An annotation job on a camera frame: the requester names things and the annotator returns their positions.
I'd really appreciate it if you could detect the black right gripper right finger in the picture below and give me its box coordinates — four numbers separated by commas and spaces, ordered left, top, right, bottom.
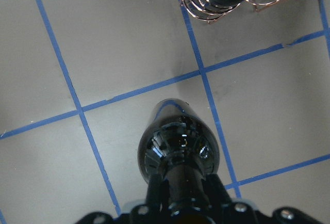
203, 174, 232, 205

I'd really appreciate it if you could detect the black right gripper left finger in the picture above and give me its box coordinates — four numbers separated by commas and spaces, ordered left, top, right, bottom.
145, 173, 168, 209

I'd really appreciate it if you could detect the dark glass wine bottle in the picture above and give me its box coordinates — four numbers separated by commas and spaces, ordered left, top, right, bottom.
137, 98, 220, 224

